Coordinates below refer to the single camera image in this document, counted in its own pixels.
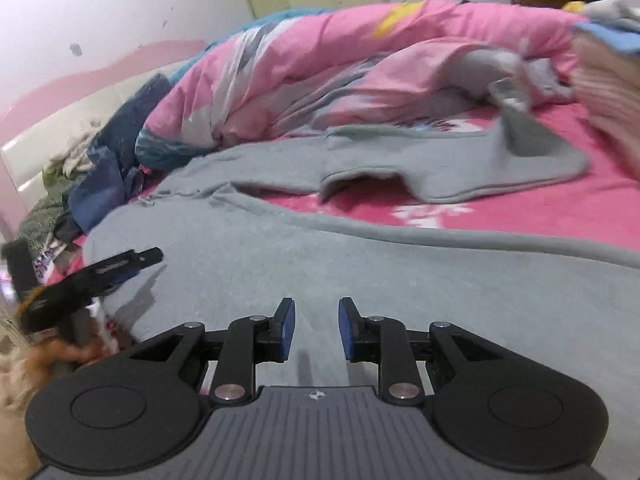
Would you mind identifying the pink patterned quilt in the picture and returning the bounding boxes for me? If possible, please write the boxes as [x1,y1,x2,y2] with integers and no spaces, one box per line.
[135,0,588,171]

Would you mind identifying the pink and white headboard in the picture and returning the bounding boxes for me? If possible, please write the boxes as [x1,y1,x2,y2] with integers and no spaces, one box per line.
[0,40,208,231]

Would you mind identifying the person's left hand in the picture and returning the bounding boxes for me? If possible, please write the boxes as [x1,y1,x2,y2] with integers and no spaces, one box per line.
[27,342,101,373]

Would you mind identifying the green speckled cloth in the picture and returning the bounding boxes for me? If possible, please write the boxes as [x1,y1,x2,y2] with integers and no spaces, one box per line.
[20,185,86,241]

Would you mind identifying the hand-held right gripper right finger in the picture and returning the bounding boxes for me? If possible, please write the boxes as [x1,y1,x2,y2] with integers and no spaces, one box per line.
[338,297,506,406]

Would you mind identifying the grey sweatpants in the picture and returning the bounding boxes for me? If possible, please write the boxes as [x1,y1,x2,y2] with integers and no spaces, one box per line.
[82,47,640,396]

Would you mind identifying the pink floral blanket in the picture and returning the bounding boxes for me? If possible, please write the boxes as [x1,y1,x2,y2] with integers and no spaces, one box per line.
[30,100,640,391]

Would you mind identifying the person's left forearm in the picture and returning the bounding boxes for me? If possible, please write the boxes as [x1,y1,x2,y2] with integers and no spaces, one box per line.
[0,340,56,480]

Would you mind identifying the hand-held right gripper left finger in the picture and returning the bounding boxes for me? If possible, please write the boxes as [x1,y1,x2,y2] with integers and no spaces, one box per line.
[127,297,297,406]

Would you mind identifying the stack of folded clothes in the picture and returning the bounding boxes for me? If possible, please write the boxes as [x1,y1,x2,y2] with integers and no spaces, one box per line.
[570,0,640,181]

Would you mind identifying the blue jeans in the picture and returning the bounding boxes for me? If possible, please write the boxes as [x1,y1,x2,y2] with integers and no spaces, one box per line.
[55,72,173,241]

